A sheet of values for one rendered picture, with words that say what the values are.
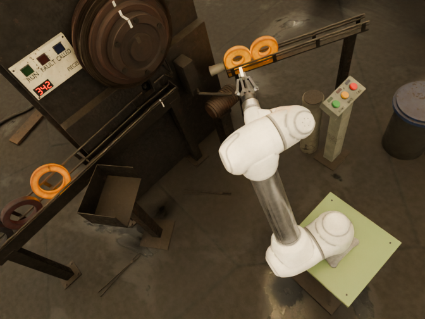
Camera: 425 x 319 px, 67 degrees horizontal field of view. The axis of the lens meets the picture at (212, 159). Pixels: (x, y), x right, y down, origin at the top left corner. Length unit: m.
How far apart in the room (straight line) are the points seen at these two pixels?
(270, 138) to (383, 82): 1.88
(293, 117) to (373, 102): 1.68
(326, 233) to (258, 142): 0.57
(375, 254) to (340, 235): 0.32
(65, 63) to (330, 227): 1.34
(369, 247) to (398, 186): 0.70
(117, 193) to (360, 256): 1.21
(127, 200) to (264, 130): 0.92
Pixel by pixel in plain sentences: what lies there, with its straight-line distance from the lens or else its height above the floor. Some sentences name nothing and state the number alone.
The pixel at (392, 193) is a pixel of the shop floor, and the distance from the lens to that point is 2.28.
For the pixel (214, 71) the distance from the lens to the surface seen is 1.94.
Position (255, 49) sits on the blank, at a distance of 1.91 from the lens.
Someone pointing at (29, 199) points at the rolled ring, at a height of 0.74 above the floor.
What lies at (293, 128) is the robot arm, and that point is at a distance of 1.01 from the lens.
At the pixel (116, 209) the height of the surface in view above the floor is 0.59.
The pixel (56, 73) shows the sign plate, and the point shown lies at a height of 1.11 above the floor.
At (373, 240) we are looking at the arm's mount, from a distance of 1.72.
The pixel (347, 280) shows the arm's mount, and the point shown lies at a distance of 1.66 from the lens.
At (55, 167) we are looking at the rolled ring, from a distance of 1.81.
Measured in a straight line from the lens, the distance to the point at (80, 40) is 1.48.
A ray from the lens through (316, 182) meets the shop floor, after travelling 2.23.
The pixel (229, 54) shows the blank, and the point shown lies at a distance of 1.89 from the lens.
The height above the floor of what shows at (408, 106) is 0.43.
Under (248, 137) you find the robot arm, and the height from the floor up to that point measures 1.16.
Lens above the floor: 1.98
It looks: 57 degrees down
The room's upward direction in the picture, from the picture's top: 21 degrees counter-clockwise
